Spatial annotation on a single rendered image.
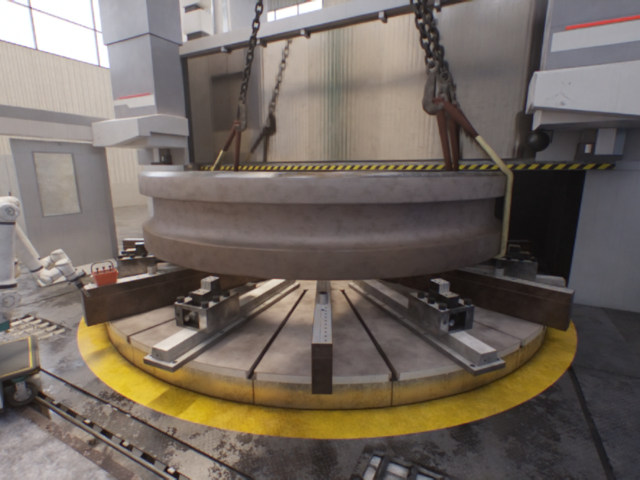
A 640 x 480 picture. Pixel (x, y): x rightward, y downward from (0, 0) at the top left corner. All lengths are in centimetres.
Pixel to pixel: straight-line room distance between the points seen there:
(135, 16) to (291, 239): 501
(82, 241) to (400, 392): 590
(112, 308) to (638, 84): 493
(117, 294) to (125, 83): 420
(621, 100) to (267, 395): 356
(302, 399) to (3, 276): 226
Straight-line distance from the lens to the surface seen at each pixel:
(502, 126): 544
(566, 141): 455
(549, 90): 359
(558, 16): 417
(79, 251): 717
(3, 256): 312
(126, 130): 635
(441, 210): 340
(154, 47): 673
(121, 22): 727
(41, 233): 691
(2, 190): 1283
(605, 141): 442
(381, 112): 574
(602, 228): 566
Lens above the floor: 179
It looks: 12 degrees down
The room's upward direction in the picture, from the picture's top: straight up
